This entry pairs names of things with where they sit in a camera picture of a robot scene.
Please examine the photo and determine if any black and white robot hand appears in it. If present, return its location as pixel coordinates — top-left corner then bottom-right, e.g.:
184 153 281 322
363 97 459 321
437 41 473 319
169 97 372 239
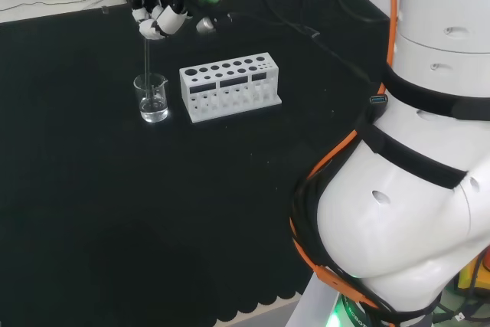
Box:
128 0 193 41

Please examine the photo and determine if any clear glass rod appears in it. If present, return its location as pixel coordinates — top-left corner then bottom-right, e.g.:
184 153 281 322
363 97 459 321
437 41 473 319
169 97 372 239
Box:
143 35 152 108

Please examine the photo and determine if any clear glass beaker with water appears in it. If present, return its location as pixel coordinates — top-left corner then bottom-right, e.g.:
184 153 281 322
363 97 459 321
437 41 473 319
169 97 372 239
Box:
132 73 170 124

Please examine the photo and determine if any white test tube rack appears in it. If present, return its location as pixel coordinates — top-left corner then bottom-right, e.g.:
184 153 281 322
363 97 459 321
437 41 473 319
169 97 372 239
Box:
178 51 283 125

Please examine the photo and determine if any black bench cloth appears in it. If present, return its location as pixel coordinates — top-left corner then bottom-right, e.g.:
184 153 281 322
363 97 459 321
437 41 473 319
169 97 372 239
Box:
0 0 391 327

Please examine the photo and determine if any yellow stop button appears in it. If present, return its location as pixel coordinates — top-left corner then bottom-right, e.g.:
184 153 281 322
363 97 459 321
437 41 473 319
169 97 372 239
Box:
455 246 490 293

